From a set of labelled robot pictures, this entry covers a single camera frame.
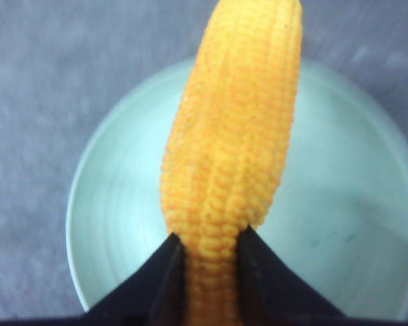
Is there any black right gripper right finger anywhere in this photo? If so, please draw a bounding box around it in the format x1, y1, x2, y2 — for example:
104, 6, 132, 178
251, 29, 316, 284
237, 227, 347, 325

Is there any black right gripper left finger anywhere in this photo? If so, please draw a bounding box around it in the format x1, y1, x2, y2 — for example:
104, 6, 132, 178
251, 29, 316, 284
84, 234, 184, 325

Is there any pale green plate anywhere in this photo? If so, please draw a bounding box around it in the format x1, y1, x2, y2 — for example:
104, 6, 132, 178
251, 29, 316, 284
66, 60, 408, 320

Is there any yellow corn cob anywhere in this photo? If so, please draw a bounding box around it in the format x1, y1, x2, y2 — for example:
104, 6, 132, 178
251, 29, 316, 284
160, 1, 303, 325

